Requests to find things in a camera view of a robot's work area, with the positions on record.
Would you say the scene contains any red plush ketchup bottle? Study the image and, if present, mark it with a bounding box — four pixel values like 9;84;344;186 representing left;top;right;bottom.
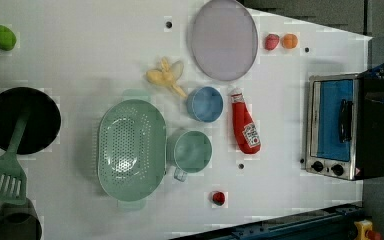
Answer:
230;88;261;155

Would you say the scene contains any green plastic strainer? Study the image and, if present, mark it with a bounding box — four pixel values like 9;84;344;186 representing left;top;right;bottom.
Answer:
97;89;167;211

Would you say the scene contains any blue cup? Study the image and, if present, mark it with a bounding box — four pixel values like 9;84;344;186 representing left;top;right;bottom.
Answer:
186;86;224;123

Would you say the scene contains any green mug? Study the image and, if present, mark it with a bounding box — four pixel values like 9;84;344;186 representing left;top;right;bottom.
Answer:
166;129;212;182

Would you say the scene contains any yellow plush banana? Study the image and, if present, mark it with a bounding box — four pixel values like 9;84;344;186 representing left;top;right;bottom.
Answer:
146;57;187;98

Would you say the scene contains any small red toy fruit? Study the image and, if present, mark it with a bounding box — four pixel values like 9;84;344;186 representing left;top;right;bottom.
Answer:
212;191;225;206

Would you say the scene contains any lavender round plate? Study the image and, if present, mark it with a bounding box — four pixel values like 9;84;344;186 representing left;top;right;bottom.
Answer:
190;0;258;81

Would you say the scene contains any pink toy strawberry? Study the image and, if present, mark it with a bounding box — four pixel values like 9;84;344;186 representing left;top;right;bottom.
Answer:
264;34;280;51

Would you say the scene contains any orange toy fruit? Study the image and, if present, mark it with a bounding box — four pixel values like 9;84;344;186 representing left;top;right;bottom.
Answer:
282;34;298;49

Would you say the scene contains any black round pan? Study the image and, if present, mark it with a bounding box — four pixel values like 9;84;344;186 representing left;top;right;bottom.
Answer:
0;87;61;155

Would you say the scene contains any silver toaster oven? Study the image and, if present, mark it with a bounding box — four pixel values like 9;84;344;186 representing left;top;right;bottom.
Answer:
305;74;384;181

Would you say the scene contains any green plastic spatula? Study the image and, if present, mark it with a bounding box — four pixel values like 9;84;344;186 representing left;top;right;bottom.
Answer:
0;113;29;205

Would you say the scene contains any grey cylindrical container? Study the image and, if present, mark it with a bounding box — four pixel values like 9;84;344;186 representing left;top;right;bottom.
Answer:
0;199;42;240

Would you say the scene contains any yellow red clamp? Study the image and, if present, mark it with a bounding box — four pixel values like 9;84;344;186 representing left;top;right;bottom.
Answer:
354;220;383;240

